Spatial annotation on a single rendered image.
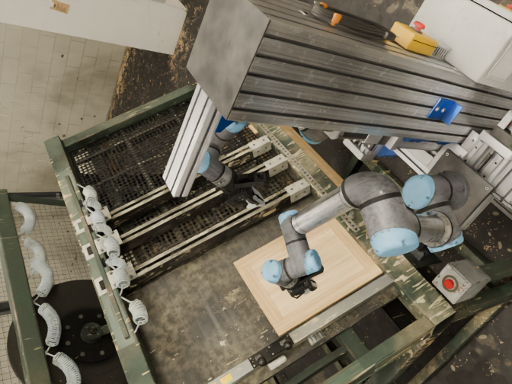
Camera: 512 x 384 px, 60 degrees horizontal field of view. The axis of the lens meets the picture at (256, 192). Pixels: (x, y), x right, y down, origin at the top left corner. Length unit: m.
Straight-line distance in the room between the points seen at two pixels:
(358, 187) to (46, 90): 6.46
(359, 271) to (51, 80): 5.92
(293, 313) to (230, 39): 1.34
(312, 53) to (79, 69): 6.33
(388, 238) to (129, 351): 1.29
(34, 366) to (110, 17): 3.90
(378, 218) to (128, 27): 4.67
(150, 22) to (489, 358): 4.63
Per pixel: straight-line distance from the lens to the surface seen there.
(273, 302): 2.09
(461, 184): 1.72
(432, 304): 2.09
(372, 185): 1.20
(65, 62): 7.17
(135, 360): 2.05
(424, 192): 1.57
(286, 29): 1.00
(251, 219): 2.32
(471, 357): 3.09
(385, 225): 1.17
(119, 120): 3.14
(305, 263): 1.46
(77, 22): 5.38
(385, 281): 2.12
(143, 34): 5.62
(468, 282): 1.92
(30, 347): 2.54
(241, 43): 1.03
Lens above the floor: 2.61
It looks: 38 degrees down
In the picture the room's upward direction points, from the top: 91 degrees counter-clockwise
